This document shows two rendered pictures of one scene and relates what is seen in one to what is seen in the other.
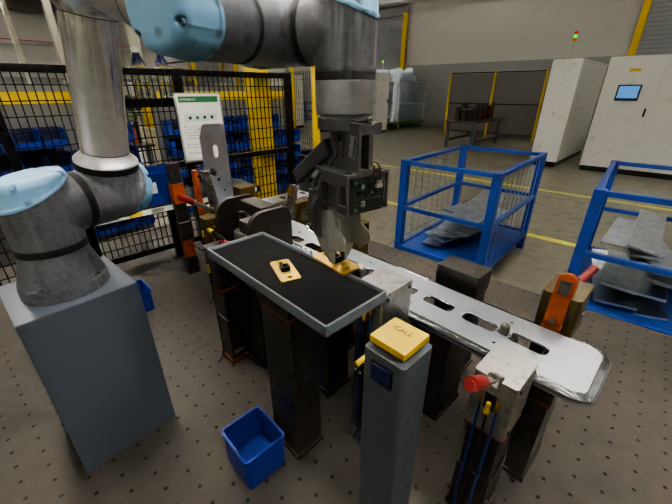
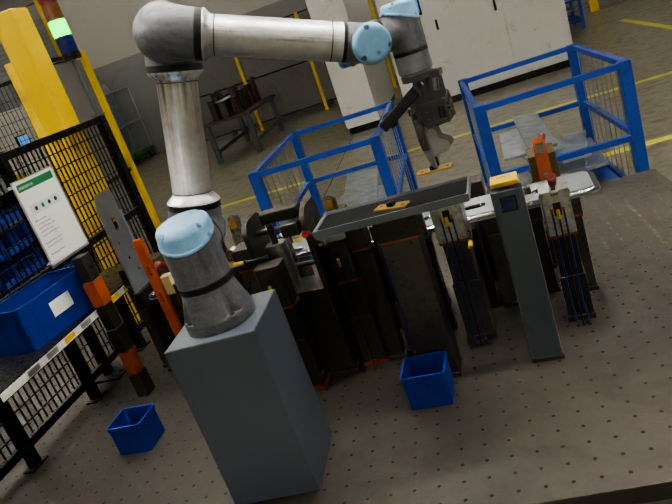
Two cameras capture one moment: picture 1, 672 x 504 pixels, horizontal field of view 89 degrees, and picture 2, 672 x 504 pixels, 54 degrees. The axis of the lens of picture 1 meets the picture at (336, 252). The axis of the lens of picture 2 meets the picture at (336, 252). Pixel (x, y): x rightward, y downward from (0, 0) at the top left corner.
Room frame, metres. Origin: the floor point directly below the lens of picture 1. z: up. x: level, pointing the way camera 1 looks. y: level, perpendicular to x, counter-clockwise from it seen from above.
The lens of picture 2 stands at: (-0.67, 0.91, 1.59)
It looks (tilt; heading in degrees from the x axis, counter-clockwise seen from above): 18 degrees down; 333
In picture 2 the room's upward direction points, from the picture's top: 20 degrees counter-clockwise
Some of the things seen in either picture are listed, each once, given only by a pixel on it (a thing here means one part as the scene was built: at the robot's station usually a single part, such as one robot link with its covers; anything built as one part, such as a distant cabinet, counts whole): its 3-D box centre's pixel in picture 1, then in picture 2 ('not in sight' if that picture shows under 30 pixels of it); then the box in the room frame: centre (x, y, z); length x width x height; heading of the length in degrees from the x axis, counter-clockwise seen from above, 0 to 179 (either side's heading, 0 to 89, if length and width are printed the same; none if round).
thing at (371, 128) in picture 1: (348, 165); (427, 99); (0.47, -0.02, 1.37); 0.09 x 0.08 x 0.12; 36
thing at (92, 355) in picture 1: (96, 358); (255, 396); (0.61, 0.56, 0.90); 0.20 x 0.20 x 0.40; 49
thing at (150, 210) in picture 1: (159, 202); (65, 322); (1.47, 0.78, 1.02); 0.90 x 0.22 x 0.03; 134
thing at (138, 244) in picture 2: (205, 233); (170, 313); (1.26, 0.52, 0.95); 0.03 x 0.01 x 0.50; 44
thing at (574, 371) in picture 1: (337, 257); (354, 236); (0.96, -0.01, 1.00); 1.38 x 0.22 x 0.02; 44
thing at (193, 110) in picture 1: (201, 127); (50, 216); (1.76, 0.65, 1.30); 0.23 x 0.02 x 0.31; 134
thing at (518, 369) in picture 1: (483, 444); (567, 253); (0.42, -0.27, 0.88); 0.12 x 0.07 x 0.36; 134
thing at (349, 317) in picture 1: (286, 271); (392, 207); (0.57, 0.09, 1.16); 0.37 x 0.14 x 0.02; 44
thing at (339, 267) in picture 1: (335, 259); (433, 167); (0.49, 0.00, 1.22); 0.08 x 0.04 x 0.01; 36
